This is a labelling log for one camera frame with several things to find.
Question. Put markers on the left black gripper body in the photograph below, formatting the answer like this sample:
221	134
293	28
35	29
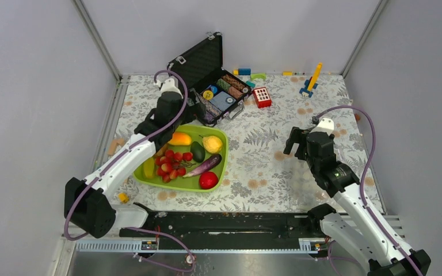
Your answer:
187	115

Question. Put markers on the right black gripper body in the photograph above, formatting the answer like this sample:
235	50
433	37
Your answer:
311	163

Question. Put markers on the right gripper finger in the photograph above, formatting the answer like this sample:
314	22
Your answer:
294	138
302	144

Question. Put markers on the green avocado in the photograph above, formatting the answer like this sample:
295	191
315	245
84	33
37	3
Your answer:
198	152

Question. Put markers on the purple eggplant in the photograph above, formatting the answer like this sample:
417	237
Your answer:
205	166

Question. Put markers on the red apple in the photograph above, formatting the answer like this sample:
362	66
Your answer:
208	180

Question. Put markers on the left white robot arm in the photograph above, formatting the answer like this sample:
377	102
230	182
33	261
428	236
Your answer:
87	208

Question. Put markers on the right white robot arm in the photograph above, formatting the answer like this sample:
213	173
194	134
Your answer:
373	243

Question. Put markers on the orange mango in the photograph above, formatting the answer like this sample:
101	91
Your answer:
180	139

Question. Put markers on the red building block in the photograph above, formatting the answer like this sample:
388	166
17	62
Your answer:
262	97

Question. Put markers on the black poker chip case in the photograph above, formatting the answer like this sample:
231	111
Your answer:
213	93

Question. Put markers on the blue yellow block tower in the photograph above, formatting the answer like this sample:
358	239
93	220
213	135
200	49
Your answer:
311	84

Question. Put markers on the yellow lemon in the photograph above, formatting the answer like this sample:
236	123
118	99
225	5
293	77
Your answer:
212	144

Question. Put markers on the green plastic tray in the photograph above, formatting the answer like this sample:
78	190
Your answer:
192	183

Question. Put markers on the yellow banana piece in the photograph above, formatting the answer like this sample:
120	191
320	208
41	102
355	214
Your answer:
149	168

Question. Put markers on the green arch block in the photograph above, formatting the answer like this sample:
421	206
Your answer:
258	76

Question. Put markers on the tan wooden block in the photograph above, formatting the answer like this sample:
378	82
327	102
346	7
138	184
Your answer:
114	145

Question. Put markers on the blue block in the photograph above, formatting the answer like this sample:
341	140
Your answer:
244	71

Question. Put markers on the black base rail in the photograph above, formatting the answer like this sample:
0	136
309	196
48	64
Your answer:
232	230

